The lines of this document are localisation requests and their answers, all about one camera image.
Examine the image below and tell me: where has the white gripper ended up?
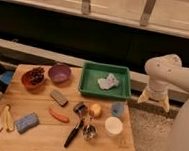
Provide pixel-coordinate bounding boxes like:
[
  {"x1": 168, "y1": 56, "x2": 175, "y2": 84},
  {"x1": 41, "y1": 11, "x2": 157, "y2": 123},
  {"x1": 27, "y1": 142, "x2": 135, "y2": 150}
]
[{"x1": 138, "y1": 78, "x2": 170, "y2": 112}]

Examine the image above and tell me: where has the blue sponge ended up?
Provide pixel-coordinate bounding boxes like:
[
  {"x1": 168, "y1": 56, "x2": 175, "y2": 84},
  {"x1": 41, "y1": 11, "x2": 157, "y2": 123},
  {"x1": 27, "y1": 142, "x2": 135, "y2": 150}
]
[{"x1": 15, "y1": 112, "x2": 39, "y2": 134}]

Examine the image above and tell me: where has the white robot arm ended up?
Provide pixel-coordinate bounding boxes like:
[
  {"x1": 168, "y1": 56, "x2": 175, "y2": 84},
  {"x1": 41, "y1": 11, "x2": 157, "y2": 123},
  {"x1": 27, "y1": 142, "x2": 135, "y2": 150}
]
[{"x1": 138, "y1": 54, "x2": 189, "y2": 151}]

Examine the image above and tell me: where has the green plastic tray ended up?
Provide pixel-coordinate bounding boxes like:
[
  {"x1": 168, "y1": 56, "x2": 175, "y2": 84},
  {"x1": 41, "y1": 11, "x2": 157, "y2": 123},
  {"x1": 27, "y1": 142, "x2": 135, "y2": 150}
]
[{"x1": 79, "y1": 62, "x2": 131, "y2": 101}]

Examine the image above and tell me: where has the blue cup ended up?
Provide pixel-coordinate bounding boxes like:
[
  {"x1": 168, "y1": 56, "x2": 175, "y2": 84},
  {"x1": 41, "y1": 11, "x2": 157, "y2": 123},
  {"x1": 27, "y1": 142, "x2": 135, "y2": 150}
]
[{"x1": 111, "y1": 102, "x2": 124, "y2": 118}]

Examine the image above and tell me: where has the crumpled white cloth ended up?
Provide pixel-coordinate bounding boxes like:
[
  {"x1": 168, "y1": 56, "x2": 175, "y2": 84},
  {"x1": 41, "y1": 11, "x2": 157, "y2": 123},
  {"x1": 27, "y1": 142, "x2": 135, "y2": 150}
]
[{"x1": 97, "y1": 74, "x2": 119, "y2": 90}]

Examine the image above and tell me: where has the white round container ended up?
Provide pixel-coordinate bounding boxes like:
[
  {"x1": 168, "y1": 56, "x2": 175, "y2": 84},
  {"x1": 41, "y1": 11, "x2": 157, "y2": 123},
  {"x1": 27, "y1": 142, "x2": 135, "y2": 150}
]
[{"x1": 104, "y1": 117, "x2": 123, "y2": 136}]

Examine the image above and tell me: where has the metal measuring spoon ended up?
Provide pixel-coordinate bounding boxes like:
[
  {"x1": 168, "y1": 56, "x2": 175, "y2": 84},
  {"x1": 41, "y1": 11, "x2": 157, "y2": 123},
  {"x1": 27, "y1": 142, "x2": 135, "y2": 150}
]
[{"x1": 82, "y1": 111, "x2": 97, "y2": 141}]

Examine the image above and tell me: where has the orange carrot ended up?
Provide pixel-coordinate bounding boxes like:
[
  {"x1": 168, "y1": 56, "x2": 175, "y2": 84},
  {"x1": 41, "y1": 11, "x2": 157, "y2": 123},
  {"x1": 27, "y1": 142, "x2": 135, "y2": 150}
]
[{"x1": 48, "y1": 108, "x2": 70, "y2": 124}]

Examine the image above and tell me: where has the purple bowl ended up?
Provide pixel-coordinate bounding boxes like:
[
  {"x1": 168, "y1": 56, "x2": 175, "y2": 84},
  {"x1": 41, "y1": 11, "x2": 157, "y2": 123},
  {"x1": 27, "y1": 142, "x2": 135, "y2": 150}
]
[{"x1": 48, "y1": 63, "x2": 71, "y2": 84}]

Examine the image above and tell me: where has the grey eraser block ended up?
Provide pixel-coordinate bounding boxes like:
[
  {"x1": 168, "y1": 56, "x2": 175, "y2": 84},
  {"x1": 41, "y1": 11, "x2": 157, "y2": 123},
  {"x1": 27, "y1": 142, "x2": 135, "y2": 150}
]
[{"x1": 50, "y1": 89, "x2": 68, "y2": 106}]

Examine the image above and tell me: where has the wooden board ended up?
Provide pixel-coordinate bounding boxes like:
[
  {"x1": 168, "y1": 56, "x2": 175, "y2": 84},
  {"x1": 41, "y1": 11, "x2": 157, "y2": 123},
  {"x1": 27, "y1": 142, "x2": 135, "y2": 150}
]
[{"x1": 0, "y1": 64, "x2": 135, "y2": 151}]

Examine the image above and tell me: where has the red-brown bowl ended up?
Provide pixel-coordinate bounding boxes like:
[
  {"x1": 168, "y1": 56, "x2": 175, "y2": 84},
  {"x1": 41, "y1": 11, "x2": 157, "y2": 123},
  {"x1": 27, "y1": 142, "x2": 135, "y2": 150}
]
[{"x1": 21, "y1": 71, "x2": 45, "y2": 90}]

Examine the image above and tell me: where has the peeled banana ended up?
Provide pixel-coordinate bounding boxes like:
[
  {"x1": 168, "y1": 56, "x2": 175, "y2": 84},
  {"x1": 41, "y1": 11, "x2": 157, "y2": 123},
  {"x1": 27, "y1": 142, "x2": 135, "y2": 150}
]
[{"x1": 0, "y1": 105, "x2": 15, "y2": 132}]

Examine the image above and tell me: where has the blue object at left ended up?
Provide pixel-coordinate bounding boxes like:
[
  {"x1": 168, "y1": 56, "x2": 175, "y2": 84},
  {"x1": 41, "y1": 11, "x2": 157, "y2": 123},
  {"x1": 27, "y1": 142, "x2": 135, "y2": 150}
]
[{"x1": 0, "y1": 71, "x2": 14, "y2": 85}]

